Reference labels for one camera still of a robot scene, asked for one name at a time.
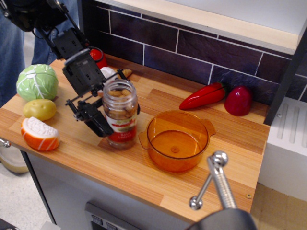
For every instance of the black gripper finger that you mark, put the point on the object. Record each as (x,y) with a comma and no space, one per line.
(93,118)
(123,74)

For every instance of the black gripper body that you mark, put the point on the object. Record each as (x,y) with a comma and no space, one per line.
(84,75)

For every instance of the clear almond spice jar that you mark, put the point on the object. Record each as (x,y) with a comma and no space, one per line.
(121,108)

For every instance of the orange transparent plastic pot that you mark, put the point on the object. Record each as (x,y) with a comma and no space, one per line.
(176,140)

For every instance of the toy ice cream cone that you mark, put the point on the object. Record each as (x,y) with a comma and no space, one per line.
(109,72)

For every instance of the red toy strawberry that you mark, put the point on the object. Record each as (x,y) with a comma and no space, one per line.
(99,57)

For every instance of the yellow toy potato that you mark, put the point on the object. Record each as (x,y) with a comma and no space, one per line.
(42,109)

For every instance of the green toy cabbage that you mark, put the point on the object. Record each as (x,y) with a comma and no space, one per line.
(37,81)

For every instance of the orange salmon sushi toy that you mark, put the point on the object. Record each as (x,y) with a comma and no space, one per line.
(39,135)

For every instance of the person in blue jeans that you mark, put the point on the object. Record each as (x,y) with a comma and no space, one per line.
(11,64)

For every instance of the small metal knob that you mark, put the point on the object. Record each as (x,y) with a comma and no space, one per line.
(5,143)

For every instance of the red toy chili pepper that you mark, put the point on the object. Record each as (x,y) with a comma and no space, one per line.
(209,94)

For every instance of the grey oven control panel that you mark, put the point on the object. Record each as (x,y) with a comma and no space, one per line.
(99,219)

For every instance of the dark red toy pepper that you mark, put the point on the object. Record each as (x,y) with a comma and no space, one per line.
(239,100)

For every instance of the pale wooden shelf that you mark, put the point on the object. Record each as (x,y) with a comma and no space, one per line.
(239,30)

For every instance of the white toy sink unit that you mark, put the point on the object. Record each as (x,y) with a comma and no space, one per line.
(284,165)

